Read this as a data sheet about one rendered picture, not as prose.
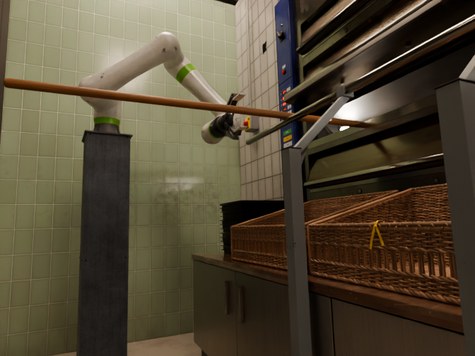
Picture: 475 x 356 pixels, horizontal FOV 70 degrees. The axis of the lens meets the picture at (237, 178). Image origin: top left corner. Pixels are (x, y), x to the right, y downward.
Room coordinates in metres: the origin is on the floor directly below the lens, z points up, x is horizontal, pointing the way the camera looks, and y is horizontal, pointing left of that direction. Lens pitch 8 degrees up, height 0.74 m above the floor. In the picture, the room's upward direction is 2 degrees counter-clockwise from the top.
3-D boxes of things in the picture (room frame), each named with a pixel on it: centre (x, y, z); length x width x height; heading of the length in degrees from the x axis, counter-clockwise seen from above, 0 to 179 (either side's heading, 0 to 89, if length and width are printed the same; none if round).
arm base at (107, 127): (1.73, 0.69, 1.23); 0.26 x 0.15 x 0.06; 28
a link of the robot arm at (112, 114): (1.66, 0.66, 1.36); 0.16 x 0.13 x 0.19; 179
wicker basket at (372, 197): (1.44, -0.29, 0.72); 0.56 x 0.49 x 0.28; 26
